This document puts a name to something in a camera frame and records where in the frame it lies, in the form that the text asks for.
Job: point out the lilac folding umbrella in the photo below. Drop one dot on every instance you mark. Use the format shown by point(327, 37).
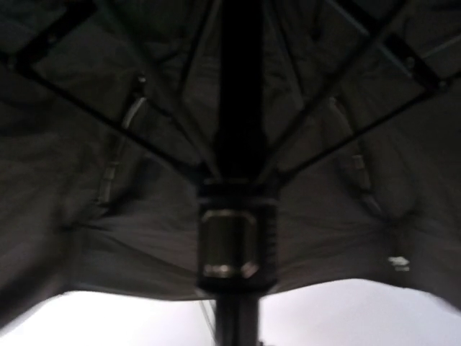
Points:
point(228, 150)

